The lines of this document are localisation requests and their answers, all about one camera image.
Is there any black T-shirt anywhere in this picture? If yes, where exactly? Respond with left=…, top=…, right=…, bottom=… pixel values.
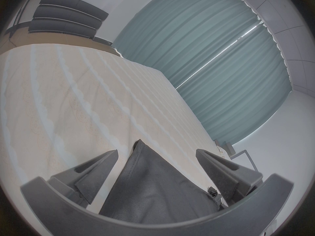
left=98, top=139, right=230, bottom=224

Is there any bed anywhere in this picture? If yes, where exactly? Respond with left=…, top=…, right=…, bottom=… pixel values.
left=0, top=43, right=257, bottom=221

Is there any black chest of drawers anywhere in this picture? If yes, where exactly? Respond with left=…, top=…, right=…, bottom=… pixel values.
left=28, top=0, right=109, bottom=39

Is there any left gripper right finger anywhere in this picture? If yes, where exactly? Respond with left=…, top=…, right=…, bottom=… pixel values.
left=196, top=148, right=263, bottom=204

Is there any white printed pillow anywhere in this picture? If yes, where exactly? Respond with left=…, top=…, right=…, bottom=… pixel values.
left=217, top=145, right=230, bottom=159

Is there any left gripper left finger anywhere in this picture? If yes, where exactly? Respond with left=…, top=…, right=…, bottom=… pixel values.
left=50, top=149, right=118, bottom=205

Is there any grey bedside table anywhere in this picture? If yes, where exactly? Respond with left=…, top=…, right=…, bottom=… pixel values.
left=214, top=139, right=237, bottom=157

